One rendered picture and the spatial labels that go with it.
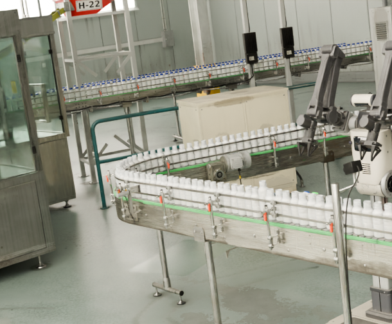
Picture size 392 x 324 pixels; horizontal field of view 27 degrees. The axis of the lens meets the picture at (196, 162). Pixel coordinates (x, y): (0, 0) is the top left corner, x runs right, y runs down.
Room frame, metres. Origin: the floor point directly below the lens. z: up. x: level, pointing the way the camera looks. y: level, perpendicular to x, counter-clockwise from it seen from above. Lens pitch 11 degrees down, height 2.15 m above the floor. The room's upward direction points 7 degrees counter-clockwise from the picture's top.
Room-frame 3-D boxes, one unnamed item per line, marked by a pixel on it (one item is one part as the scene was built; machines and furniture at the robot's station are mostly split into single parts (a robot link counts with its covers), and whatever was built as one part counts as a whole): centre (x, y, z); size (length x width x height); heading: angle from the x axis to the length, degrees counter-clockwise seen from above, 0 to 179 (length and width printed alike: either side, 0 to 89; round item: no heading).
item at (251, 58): (10.69, -0.89, 1.55); 0.17 x 0.15 x 0.42; 111
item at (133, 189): (5.10, 0.45, 0.96); 0.23 x 0.10 x 0.27; 129
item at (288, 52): (10.88, -1.41, 1.55); 0.17 x 0.15 x 0.42; 111
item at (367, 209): (3.69, -0.78, 1.08); 0.06 x 0.06 x 0.17
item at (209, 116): (8.93, -0.49, 0.59); 1.10 x 0.62 x 1.18; 111
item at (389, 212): (3.60, -0.85, 1.08); 0.06 x 0.06 x 0.17
